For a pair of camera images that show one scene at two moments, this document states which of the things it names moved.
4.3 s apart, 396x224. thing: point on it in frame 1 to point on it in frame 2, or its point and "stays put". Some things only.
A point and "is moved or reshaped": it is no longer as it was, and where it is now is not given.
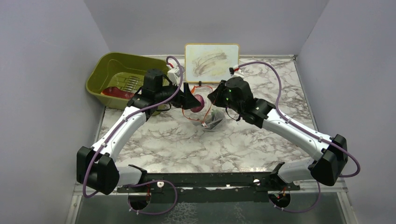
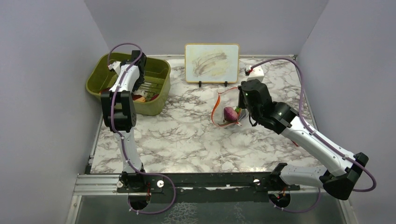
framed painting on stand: [208, 63] stays put
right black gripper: [215, 96] to [241, 104]
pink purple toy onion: [199, 108] to [229, 115]
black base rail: [229, 187] stays put
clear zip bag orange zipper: [209, 118] is moved or reshaped
